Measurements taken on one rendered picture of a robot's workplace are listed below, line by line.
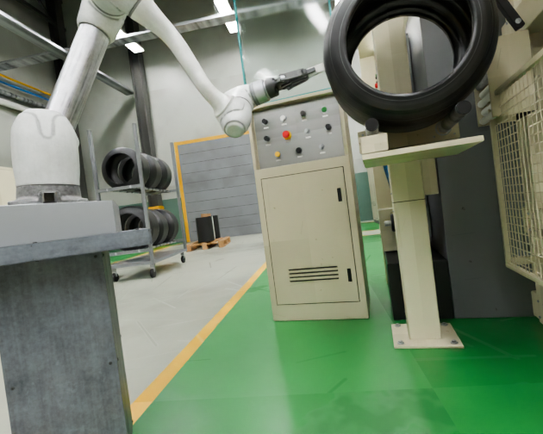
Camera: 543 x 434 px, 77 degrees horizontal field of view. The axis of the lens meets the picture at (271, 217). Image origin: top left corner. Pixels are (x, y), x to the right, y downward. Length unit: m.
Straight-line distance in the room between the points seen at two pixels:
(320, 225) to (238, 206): 8.57
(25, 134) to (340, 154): 1.45
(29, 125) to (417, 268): 1.47
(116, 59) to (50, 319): 12.00
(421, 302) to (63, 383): 1.33
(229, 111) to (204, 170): 9.51
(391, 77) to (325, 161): 0.56
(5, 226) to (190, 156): 10.12
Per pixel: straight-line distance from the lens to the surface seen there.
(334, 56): 1.32
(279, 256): 2.01
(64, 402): 1.13
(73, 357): 1.09
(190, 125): 11.20
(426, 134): 1.60
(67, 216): 0.96
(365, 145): 1.24
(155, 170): 5.06
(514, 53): 1.69
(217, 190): 10.62
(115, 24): 1.52
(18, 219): 0.98
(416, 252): 1.62
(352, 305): 2.01
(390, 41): 1.73
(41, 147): 1.11
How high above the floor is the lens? 0.66
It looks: 1 degrees down
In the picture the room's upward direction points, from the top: 7 degrees counter-clockwise
